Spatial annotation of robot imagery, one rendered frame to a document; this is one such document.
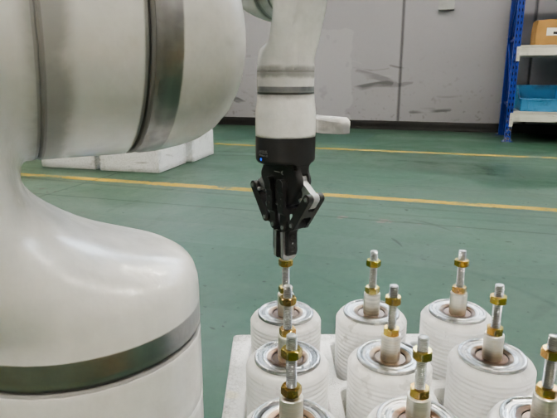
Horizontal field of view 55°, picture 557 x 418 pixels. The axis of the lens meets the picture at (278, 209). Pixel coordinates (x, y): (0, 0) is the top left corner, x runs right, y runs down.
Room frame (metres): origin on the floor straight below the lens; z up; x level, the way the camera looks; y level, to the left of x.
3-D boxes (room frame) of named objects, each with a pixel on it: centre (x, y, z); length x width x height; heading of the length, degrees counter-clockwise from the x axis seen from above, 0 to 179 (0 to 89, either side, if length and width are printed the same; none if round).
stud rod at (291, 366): (0.43, -0.01, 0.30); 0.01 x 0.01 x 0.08
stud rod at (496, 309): (0.55, -0.25, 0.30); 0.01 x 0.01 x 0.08
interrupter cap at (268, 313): (0.66, -0.01, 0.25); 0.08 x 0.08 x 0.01
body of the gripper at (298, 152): (0.66, -0.01, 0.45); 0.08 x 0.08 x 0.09
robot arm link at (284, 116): (0.68, -0.02, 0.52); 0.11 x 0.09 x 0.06; 127
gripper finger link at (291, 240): (0.65, -0.02, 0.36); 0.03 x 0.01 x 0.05; 37
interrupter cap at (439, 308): (0.67, -0.24, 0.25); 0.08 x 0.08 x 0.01
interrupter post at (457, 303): (0.67, -0.24, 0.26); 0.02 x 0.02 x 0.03
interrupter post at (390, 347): (0.55, -0.13, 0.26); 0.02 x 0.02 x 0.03
